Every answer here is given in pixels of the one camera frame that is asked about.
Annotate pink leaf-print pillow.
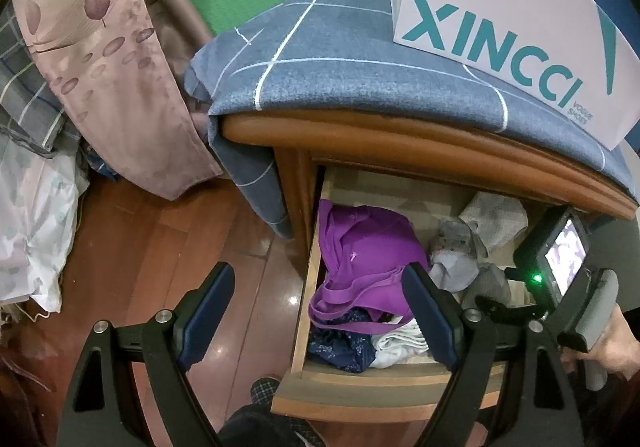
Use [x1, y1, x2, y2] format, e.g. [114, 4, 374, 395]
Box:
[10, 0, 226, 202]

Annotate plaid slipper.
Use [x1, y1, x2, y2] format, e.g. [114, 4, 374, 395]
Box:
[247, 377, 331, 447]

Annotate grey plaid blanket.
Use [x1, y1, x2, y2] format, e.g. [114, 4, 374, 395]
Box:
[0, 2, 83, 158]

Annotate white cable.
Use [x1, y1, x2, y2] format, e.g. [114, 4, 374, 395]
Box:
[9, 306, 52, 329]

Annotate brown satin pillow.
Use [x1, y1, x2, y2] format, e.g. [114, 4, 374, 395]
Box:
[129, 0, 221, 103]

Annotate white floral bedding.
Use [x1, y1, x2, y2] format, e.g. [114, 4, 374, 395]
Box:
[0, 134, 91, 313]

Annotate blue checked cloth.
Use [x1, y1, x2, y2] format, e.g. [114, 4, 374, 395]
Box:
[182, 0, 640, 240]

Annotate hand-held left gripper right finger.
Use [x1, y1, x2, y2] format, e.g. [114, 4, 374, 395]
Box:
[401, 263, 586, 447]

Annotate purple underwear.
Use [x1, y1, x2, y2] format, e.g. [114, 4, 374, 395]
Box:
[307, 200, 431, 328]

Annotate grey underwear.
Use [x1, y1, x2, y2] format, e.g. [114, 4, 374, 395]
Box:
[459, 191, 530, 259]

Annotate dark blue striped cloth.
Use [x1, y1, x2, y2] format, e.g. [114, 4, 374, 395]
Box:
[85, 147, 122, 179]

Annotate white socks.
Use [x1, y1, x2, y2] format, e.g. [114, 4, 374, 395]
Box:
[370, 317, 432, 370]

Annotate wooden drawer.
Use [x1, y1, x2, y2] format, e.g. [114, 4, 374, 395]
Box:
[270, 167, 551, 423]

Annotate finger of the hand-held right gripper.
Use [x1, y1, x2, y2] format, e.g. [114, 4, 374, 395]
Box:
[474, 294, 548, 325]

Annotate grey patterned sock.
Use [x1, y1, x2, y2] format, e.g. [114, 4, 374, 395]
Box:
[434, 220, 477, 254]

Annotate navy speckled underwear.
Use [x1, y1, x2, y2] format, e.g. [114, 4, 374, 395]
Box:
[307, 307, 382, 374]

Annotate person's right hand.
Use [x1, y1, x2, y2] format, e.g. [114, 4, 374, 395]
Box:
[560, 303, 640, 384]

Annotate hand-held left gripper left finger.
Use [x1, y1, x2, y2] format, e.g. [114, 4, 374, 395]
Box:
[56, 262, 236, 447]

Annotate wooden nightstand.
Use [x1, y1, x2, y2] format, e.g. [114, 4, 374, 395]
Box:
[220, 114, 640, 248]

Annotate plain grey sock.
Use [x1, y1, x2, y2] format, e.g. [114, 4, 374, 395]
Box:
[460, 262, 513, 309]

